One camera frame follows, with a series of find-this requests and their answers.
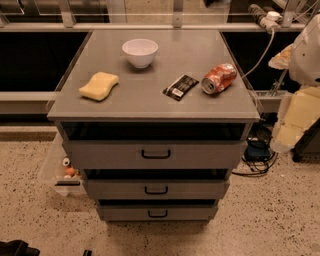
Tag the grey drawer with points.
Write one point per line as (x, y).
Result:
(129, 189)
(157, 213)
(154, 154)

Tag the black object on floor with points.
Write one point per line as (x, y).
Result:
(17, 248)

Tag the white power strip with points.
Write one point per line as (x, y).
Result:
(266, 20)

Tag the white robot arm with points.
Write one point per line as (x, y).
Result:
(304, 67)

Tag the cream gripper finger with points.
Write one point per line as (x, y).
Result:
(281, 60)

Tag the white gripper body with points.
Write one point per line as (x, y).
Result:
(306, 59)

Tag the white bowl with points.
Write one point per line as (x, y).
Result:
(140, 52)

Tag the grey top drawer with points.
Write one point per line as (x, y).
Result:
(154, 154)

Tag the crushed orange soda can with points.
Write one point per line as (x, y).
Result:
(218, 78)

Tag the dark cabinet at right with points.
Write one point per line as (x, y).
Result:
(309, 143)

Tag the black snack packet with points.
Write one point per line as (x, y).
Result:
(178, 89)

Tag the grey drawer cabinet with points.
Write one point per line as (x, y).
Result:
(137, 110)

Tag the clear plastic storage bin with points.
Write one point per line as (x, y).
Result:
(58, 173)

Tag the yellow sponge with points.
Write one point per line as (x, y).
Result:
(99, 86)

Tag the metal diagonal rod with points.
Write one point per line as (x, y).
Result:
(276, 85)

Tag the grey bottom drawer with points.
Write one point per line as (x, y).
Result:
(157, 213)

